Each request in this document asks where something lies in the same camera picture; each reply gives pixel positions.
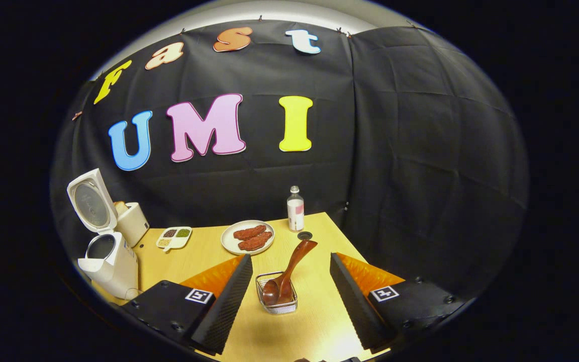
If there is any clear bottle with pink label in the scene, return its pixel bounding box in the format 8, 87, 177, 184
287, 186, 305, 232

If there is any white round plate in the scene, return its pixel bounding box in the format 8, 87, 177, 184
221, 220, 275, 255

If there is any metal wire chopstick holder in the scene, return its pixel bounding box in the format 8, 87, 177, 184
255, 271, 299, 315

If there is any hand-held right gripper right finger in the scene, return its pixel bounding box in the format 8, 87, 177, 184
330, 253, 466, 352

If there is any white divided grain dish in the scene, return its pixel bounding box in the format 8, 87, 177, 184
156, 227, 192, 251

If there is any red meat patty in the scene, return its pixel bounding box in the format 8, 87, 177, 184
233, 225, 267, 240
238, 232, 273, 251

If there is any brown wooden spoon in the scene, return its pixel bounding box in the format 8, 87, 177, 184
262, 239, 318, 306

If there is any black backdrop cloth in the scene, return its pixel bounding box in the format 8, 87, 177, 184
51, 20, 530, 302

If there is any white toaster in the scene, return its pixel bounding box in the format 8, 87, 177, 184
114, 201, 150, 248

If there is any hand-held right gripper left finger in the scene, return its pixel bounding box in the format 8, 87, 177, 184
121, 254, 253, 355

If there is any white rice cooker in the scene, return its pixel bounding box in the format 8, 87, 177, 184
66, 168, 139, 301

